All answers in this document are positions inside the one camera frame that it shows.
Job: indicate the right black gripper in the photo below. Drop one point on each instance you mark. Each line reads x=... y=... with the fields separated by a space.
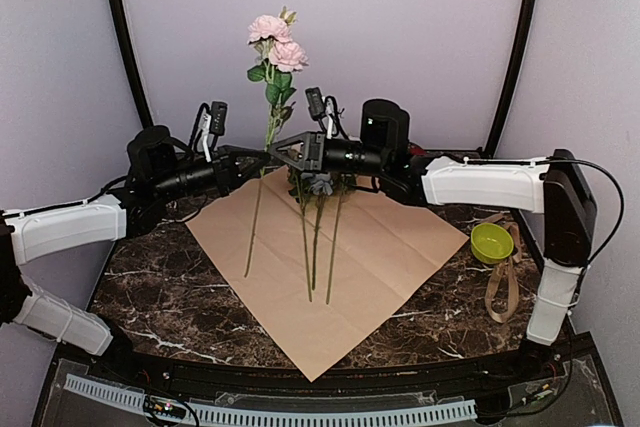
x=313 y=146

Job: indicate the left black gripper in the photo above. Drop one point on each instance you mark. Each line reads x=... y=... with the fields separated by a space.
x=227 y=168

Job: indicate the pale pink fake flower stem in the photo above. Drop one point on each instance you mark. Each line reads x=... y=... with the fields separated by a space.
x=302 y=196

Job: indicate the white fake flower stem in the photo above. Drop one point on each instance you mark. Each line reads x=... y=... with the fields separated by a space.
x=346 y=183

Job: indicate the pink rose fake flower stem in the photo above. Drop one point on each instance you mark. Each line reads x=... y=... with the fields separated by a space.
x=280 y=57

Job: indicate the green and pink wrapping paper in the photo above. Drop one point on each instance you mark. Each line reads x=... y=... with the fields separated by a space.
x=385 y=252

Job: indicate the lime green plastic bowl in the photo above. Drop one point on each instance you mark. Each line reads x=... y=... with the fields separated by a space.
x=491 y=243

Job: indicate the blue fake flower stem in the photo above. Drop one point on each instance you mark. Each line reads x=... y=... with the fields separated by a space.
x=321 y=188

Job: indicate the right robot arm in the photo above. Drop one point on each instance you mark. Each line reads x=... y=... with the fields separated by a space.
x=552 y=186

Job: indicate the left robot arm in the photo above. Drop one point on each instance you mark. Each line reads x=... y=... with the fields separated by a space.
x=162 y=169

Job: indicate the red floral plate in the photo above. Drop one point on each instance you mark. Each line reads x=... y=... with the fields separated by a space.
x=416 y=150

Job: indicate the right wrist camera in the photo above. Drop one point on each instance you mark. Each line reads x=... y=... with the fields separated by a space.
x=324 y=110

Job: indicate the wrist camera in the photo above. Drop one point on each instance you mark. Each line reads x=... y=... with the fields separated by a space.
x=324 y=110
x=209 y=126

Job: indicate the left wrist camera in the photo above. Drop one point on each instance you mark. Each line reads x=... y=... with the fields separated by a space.
x=209 y=126

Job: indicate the black front table rail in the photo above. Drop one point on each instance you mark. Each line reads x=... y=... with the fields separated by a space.
x=189 y=377

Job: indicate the left black frame post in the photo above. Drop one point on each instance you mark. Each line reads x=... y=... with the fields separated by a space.
x=128 y=57

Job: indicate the black frame post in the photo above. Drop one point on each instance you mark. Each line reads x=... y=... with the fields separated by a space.
x=512 y=74
x=128 y=57

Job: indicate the white slotted cable duct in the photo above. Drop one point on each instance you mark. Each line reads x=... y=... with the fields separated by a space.
x=238 y=410

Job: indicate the right black frame post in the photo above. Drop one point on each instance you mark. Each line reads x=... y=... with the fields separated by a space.
x=512 y=74

